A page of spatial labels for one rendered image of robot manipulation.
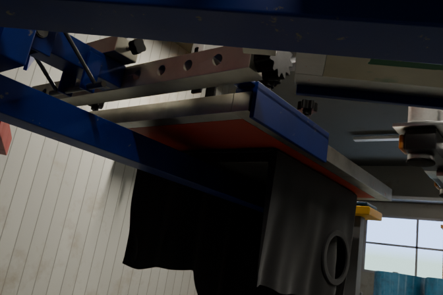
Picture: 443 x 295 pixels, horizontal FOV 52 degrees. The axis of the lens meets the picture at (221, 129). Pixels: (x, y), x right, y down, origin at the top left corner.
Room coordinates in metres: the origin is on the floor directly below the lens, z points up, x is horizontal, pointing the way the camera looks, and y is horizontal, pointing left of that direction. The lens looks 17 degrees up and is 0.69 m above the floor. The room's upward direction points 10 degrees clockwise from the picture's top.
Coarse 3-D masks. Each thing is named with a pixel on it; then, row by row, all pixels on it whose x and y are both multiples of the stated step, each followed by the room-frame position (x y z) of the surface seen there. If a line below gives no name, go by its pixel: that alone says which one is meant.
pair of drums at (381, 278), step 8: (376, 272) 5.89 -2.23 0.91; (384, 272) 5.76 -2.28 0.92; (376, 280) 5.88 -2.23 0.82; (384, 280) 5.74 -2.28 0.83; (392, 280) 5.67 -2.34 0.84; (400, 280) 5.62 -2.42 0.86; (408, 280) 5.60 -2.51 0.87; (416, 280) 5.61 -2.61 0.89; (424, 280) 5.68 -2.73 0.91; (432, 280) 5.26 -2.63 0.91; (440, 280) 5.17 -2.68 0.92; (376, 288) 5.86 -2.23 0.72; (384, 288) 5.74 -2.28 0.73; (392, 288) 5.66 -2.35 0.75; (400, 288) 5.62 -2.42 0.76; (408, 288) 5.60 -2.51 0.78; (416, 288) 5.61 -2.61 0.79; (424, 288) 5.68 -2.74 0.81; (432, 288) 5.26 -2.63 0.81; (440, 288) 5.17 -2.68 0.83
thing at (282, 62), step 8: (256, 56) 0.65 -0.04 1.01; (264, 56) 0.64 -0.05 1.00; (272, 56) 0.64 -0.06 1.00; (280, 56) 0.65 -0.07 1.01; (288, 56) 0.67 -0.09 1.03; (256, 64) 0.67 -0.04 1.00; (264, 64) 0.65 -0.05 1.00; (272, 64) 0.64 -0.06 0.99; (280, 64) 0.65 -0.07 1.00; (288, 64) 0.67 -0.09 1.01; (264, 72) 0.66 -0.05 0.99; (272, 72) 0.66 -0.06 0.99; (280, 72) 0.66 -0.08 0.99; (288, 72) 0.67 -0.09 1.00; (272, 80) 0.68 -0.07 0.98
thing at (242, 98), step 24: (216, 96) 0.81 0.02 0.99; (240, 96) 0.77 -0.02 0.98; (120, 120) 0.98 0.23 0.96; (144, 120) 0.93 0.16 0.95; (168, 120) 0.90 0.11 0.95; (192, 120) 0.87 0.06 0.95; (216, 120) 0.84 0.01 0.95; (288, 144) 0.93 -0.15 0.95; (336, 168) 1.06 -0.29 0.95; (360, 168) 1.16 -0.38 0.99; (384, 192) 1.31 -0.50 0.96
